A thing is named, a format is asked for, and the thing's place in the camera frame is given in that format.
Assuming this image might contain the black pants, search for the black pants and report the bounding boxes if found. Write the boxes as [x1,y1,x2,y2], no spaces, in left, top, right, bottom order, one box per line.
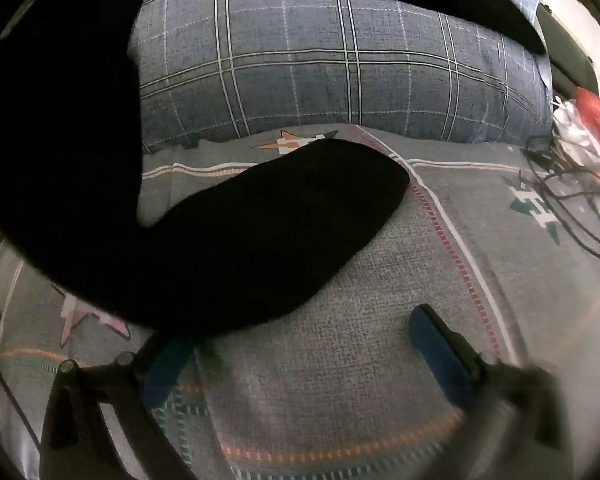
[0,0,548,346]

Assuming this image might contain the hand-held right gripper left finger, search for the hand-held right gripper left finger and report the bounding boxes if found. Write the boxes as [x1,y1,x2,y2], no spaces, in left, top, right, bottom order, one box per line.
[39,332,201,480]

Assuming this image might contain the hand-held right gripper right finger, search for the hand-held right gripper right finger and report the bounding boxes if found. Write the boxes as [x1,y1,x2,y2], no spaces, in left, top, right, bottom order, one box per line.
[409,303,576,480]

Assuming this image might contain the grey patterned bed sheet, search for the grey patterned bed sheet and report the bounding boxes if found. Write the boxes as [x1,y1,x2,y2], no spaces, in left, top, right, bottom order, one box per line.
[0,125,600,480]

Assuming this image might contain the white plastic bag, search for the white plastic bag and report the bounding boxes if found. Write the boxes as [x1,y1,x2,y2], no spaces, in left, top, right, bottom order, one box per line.
[550,97,600,186]

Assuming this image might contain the thin black cable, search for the thin black cable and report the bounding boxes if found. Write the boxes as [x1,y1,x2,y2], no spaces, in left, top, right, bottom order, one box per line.
[0,305,43,453]

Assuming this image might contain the blue-grey plaid pillow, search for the blue-grey plaid pillow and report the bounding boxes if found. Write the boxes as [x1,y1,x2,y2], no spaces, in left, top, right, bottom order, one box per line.
[129,0,555,157]

